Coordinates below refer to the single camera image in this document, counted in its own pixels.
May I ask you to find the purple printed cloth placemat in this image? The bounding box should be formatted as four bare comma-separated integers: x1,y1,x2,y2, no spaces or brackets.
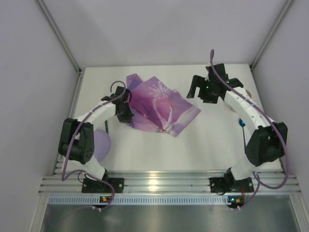
126,73,200,137

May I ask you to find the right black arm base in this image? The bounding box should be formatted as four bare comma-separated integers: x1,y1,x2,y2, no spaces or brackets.
209,177,254,195

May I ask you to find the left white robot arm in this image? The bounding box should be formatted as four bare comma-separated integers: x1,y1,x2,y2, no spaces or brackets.
58,86,134,183

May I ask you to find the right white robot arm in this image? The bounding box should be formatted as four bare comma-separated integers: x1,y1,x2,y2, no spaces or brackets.
187,63,288,186

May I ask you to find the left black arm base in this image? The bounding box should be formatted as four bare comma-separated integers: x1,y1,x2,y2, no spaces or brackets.
81,178,125,193

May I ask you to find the beige paper cup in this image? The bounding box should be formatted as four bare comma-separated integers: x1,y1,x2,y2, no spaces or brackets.
229,89,252,113

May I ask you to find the lilac plastic plate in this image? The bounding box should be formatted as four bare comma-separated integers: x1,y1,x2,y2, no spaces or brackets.
94,129,111,162

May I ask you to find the blue spoon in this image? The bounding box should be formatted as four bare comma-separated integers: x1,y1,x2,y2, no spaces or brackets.
239,118,246,154

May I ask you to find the fork with teal handle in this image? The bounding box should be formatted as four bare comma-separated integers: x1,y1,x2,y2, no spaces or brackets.
104,120,109,133

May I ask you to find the left aluminium frame post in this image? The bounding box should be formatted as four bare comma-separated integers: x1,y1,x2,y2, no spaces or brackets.
36,0,84,73

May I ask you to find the aluminium frame post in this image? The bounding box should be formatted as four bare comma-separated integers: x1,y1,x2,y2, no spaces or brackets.
36,0,84,73
249,0,295,71

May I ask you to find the aluminium mounting rail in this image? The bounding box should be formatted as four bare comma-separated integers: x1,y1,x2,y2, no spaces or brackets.
39,171,301,195

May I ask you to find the slotted grey cable duct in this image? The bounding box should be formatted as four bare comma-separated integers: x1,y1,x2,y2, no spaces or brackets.
47,195,246,205

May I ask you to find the right aluminium frame post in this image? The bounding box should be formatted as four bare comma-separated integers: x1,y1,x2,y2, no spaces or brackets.
249,0,295,71

